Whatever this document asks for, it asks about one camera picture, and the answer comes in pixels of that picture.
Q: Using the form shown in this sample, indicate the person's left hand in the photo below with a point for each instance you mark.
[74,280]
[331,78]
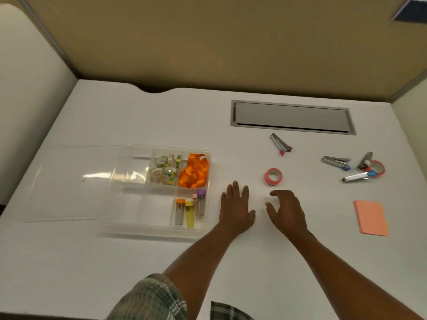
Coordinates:
[236,213]

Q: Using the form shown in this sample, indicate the person's right hand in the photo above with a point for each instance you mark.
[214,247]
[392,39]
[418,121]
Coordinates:
[289,214]

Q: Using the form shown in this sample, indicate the person's left middle finger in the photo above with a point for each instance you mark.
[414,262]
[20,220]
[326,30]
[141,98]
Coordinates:
[236,192]

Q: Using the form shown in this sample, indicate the person's right thumb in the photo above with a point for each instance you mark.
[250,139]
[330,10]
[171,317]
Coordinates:
[271,209]

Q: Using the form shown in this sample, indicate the person's left little finger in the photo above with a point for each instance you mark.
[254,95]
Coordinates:
[223,200]

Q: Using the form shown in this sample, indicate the person's left thumb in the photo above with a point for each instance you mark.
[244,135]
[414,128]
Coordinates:
[252,217]

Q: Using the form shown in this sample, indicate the person's left forearm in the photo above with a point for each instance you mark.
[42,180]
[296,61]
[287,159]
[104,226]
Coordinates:
[203,268]

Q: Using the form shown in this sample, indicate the person's right forearm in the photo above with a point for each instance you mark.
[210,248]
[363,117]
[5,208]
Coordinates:
[340,279]

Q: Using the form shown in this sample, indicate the purple capped lead tube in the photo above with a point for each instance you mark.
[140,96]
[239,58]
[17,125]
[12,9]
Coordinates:
[200,203]

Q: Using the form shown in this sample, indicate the pink capped lead tube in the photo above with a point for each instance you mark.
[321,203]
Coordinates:
[195,204]

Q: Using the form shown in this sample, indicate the pink tape roll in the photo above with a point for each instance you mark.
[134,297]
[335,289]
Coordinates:
[267,178]

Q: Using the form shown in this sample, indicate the yellow lead tube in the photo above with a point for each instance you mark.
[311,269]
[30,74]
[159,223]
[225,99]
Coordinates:
[189,214]

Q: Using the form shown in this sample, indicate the pile of orange tape rolls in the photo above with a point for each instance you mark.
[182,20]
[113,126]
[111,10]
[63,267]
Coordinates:
[195,173]

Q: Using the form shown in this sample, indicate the orange capped lead tube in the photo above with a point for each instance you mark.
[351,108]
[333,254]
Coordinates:
[180,211]

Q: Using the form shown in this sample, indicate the green yellow patterned tape roll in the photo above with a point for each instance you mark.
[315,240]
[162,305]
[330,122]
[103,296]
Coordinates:
[169,173]
[161,161]
[178,161]

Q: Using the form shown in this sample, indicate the beige clear tape roll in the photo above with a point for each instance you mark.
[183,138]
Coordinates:
[155,174]
[171,159]

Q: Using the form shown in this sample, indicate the clear plastic organizer box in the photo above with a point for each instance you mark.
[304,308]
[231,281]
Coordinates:
[133,209]

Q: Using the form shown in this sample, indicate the white marker blue cap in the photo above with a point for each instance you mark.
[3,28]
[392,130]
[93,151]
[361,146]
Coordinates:
[357,176]

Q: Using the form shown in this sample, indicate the orange sticky note pad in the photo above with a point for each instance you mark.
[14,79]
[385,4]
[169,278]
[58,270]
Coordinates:
[371,218]

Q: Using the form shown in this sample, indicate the red tape roll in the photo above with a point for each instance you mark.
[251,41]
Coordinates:
[381,168]

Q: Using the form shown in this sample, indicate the green plaid shirt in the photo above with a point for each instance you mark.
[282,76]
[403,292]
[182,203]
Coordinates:
[151,299]

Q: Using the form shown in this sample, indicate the tan cubicle partition panel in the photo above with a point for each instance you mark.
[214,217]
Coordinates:
[233,43]

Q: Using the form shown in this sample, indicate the clear plastic box lid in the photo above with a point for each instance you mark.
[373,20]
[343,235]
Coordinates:
[63,186]

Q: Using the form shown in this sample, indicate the dark blue board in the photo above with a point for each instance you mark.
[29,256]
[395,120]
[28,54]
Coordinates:
[412,9]

